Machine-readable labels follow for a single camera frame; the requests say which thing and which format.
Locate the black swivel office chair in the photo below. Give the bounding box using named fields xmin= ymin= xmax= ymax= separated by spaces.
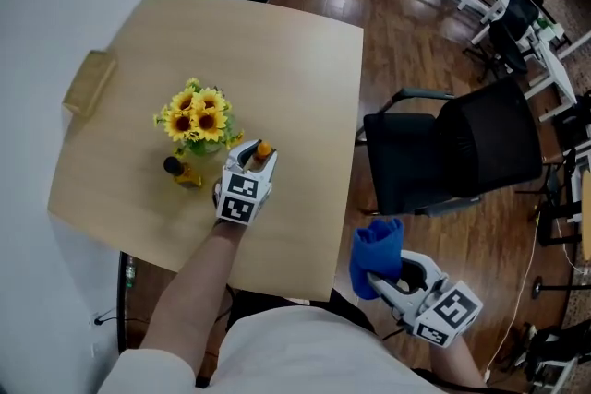
xmin=463 ymin=0 xmax=545 ymax=82

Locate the blue cloth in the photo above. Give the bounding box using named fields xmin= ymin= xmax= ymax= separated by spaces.
xmin=349 ymin=218 xmax=405 ymax=302

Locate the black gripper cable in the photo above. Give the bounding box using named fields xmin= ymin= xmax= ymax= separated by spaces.
xmin=381 ymin=320 xmax=410 ymax=341

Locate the wooden tissue box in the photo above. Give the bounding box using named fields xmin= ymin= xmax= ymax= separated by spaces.
xmin=62 ymin=49 xmax=119 ymax=117

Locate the black mesh armchair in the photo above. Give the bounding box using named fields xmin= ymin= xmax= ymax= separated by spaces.
xmin=354 ymin=76 xmax=544 ymax=219

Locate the sunflower bouquet in vase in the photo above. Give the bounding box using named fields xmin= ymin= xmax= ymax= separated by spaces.
xmin=151 ymin=77 xmax=246 ymax=159

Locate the person's right forearm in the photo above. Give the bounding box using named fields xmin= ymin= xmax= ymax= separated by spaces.
xmin=428 ymin=334 xmax=488 ymax=394

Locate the person's white shirt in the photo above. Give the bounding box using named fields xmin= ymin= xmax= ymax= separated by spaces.
xmin=96 ymin=306 xmax=463 ymax=394

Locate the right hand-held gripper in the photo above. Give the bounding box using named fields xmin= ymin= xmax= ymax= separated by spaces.
xmin=367 ymin=249 xmax=484 ymax=350

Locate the black power cable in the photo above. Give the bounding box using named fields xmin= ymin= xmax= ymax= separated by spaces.
xmin=94 ymin=308 xmax=122 ymax=325

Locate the black equipment stand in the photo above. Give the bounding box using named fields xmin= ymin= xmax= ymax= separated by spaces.
xmin=529 ymin=142 xmax=591 ymax=302

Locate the bottle with orange cap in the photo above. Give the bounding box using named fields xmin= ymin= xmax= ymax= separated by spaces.
xmin=248 ymin=141 xmax=274 ymax=174

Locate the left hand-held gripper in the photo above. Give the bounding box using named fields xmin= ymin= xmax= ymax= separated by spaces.
xmin=214 ymin=139 xmax=280 ymax=228

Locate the person's left forearm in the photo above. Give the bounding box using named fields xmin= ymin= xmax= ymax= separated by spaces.
xmin=138 ymin=219 xmax=247 ymax=380

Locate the white background desk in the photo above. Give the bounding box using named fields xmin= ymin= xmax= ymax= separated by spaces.
xmin=456 ymin=0 xmax=591 ymax=122

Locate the yellowish floor cable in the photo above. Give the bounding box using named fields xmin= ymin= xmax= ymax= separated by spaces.
xmin=483 ymin=216 xmax=542 ymax=377

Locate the yellow bottle with black cap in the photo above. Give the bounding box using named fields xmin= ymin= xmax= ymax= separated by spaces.
xmin=163 ymin=155 xmax=205 ymax=191

